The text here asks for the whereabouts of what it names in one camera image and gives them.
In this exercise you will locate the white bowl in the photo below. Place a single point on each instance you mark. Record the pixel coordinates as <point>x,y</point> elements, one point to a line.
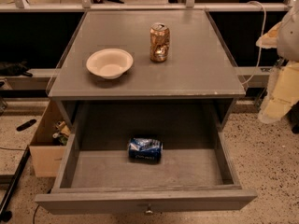
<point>109,63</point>

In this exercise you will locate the blue pepsi can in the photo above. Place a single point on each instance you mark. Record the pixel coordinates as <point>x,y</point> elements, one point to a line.
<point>145,149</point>

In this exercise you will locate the grey cabinet counter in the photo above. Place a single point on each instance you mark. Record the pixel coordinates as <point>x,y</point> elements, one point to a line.
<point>197,67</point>

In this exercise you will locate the items in cardboard box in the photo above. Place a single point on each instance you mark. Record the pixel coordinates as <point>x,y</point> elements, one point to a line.
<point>61,133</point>

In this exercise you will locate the black object on ledge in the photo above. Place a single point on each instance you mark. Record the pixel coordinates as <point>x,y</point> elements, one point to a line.
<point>8,69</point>

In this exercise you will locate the grey open drawer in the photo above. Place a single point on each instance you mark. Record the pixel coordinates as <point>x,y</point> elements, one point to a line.
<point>195,172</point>

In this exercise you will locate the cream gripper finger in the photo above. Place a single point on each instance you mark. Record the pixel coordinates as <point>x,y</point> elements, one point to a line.
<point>282,93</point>
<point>270,39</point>

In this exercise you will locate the black marker on floor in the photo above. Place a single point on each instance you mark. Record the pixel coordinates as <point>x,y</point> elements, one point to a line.
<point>26,125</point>

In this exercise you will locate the crushed gold soda can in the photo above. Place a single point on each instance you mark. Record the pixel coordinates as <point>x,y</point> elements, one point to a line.
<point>159,42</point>

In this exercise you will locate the metal drawer knob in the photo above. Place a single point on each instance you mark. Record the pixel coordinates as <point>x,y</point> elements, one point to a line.
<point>148,211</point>

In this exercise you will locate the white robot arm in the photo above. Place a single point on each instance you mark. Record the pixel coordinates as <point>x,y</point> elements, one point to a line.
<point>288,36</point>

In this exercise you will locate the black floor rail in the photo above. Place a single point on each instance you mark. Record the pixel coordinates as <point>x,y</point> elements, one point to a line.
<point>11,181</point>

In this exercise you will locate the cardboard box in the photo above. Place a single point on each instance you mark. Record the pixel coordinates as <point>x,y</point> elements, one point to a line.
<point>46,154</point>

